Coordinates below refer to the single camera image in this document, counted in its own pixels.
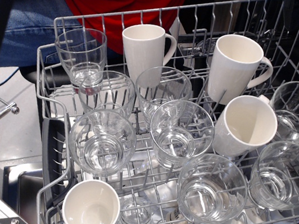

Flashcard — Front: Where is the tall white mug left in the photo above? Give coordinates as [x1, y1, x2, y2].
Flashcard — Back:
[122, 24, 177, 82]

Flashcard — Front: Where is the dark grey rack handle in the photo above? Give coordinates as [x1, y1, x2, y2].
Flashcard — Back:
[42, 118, 77, 208]

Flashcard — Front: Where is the small clear glass front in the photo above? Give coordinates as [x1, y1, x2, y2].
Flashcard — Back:
[117, 196, 152, 224]

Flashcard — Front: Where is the clear glass cup centre back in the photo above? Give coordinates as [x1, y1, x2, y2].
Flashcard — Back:
[135, 66, 192, 128]

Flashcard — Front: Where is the black cable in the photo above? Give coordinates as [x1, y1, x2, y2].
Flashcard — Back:
[0, 64, 21, 93]

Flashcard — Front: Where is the tall white mug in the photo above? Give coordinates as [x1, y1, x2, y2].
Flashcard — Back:
[207, 34, 273, 105]
[122, 24, 177, 82]

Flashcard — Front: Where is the white cup front left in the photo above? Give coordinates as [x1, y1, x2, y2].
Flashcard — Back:
[62, 180, 120, 224]

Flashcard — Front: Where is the tall white mug right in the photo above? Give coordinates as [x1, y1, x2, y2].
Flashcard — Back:
[207, 34, 273, 105]

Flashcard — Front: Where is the clear glass cup front centre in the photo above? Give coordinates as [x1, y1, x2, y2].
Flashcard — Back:
[176, 153, 248, 224]

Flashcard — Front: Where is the clear glass cup right front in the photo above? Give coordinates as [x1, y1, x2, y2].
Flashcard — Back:
[248, 141, 299, 211]

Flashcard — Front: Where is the white mug tilted right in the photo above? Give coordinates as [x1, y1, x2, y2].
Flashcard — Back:
[212, 95, 278, 158]

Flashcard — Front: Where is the clear glass cup second row left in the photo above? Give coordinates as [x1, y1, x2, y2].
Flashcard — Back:
[78, 70, 135, 117]

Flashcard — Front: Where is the clear glass cup back left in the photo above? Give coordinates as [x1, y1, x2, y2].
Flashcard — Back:
[55, 28, 107, 93]

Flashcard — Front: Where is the clear glass cup front left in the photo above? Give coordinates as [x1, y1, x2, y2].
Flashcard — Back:
[67, 109, 137, 177]

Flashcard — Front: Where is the blue jeans leg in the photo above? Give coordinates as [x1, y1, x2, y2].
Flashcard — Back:
[0, 0, 134, 87]

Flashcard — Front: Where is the grey wire dishwasher rack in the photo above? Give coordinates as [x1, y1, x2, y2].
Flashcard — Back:
[36, 0, 299, 224]

